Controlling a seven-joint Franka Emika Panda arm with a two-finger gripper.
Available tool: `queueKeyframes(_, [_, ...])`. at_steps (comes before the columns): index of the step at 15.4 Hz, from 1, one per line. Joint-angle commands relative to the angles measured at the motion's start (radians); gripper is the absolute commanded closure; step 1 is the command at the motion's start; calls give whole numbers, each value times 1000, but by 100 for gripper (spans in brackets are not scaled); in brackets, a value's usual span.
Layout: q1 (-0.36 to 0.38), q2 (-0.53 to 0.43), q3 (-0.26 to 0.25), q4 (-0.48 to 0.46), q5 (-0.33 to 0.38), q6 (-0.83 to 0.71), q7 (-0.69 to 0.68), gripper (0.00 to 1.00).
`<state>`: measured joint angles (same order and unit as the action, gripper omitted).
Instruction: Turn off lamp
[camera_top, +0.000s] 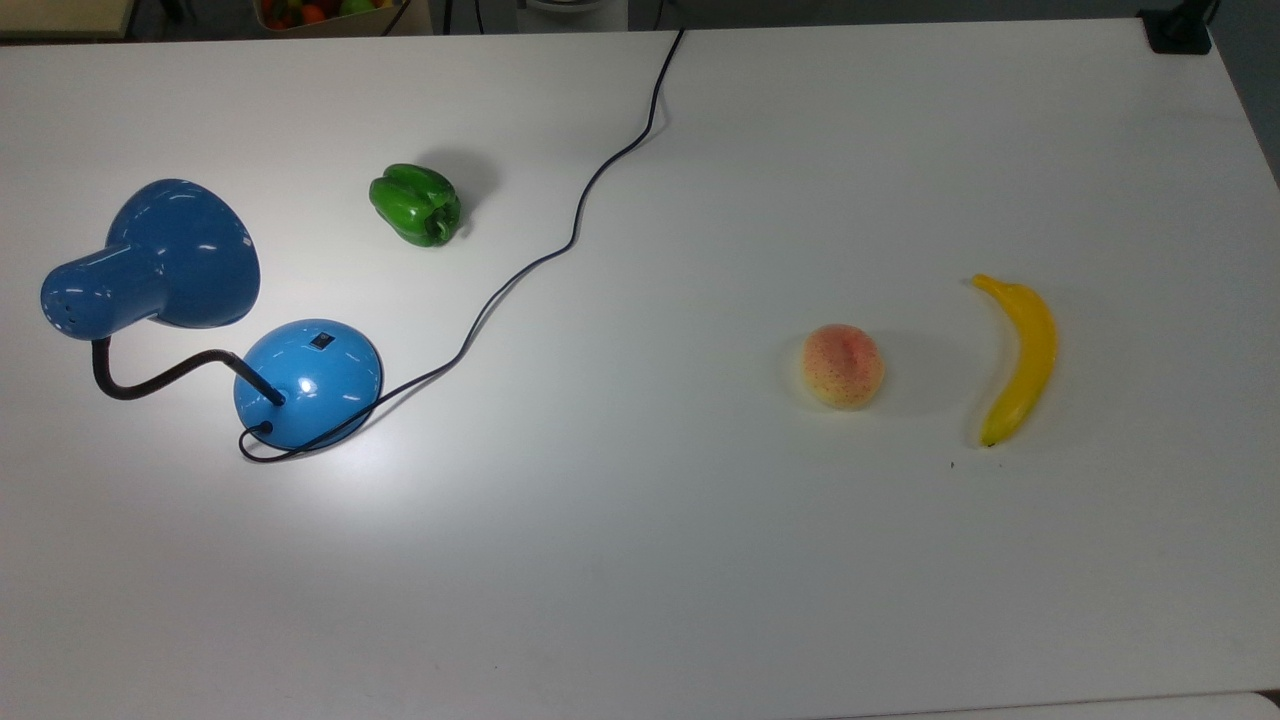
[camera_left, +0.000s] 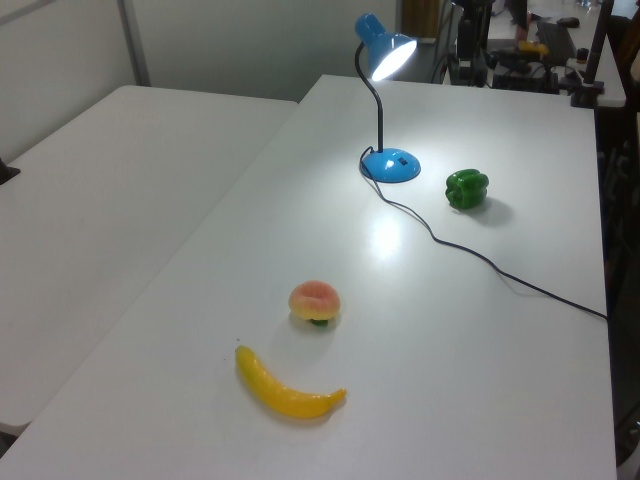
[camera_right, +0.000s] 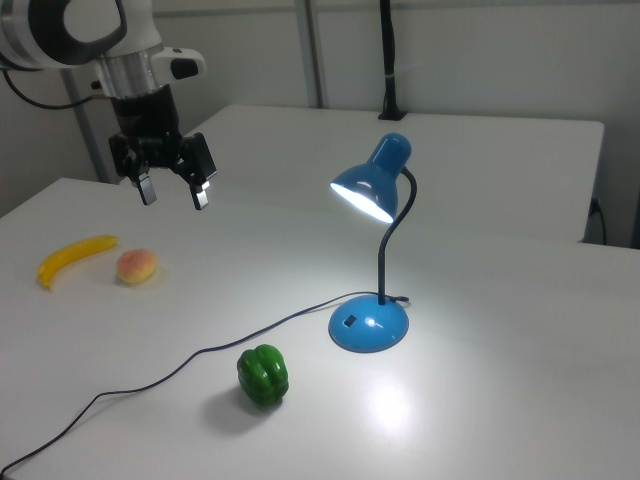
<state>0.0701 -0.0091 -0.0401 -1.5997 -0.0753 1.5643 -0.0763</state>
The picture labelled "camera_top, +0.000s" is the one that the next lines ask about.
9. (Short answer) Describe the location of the blue gooseneck desk lamp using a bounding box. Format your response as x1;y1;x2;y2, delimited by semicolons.
40;178;385;452

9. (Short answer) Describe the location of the pink yellow peach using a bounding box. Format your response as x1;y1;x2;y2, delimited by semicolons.
799;323;887;412

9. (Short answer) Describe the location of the green bell pepper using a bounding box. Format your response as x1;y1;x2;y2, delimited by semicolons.
368;163;463;249

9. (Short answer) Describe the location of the yellow banana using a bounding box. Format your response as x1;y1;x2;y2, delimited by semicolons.
970;273;1060;449

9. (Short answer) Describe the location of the basket of toy fruit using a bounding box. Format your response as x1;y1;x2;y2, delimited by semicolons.
252;0;412;39

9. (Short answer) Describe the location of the black table clamp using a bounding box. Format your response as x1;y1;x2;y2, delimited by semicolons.
1137;0;1218;56

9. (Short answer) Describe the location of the wooden side table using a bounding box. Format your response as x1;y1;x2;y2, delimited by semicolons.
0;0;137;42

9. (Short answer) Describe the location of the black lamp power cable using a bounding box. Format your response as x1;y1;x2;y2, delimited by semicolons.
237;29;687;465

